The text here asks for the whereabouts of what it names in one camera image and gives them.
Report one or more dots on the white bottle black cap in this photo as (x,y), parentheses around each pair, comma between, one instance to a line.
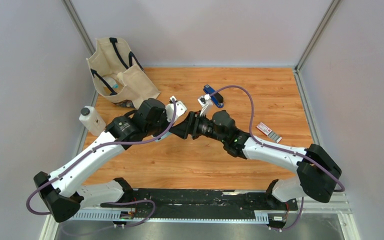
(92,120)

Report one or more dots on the red white staple box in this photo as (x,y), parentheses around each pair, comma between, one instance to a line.
(269,132)

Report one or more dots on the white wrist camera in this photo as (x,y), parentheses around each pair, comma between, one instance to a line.
(174,109)
(206,103)

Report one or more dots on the blue black stapler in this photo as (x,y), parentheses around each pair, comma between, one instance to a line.
(217,98)

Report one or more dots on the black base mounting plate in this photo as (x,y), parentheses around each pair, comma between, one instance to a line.
(208,204)

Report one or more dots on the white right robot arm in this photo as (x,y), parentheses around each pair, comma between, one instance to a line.
(317,174)

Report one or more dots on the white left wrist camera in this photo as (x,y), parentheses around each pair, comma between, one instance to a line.
(174,109)

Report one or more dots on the aluminium frame rail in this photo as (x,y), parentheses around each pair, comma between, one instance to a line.
(143,210)

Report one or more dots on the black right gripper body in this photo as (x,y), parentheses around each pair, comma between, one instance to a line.
(202,127)

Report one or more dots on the small bottle in bag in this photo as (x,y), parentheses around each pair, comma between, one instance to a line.
(112,83)

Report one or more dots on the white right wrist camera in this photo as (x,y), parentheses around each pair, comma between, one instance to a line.
(206,103)

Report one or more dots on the beige canvas tote bag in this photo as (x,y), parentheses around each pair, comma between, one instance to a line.
(114,58)

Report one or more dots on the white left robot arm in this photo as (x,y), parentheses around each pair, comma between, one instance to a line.
(63,190)

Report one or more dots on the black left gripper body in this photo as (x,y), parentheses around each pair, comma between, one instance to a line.
(155,129)

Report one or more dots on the light blue white stapler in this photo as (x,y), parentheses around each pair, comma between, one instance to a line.
(163,136)

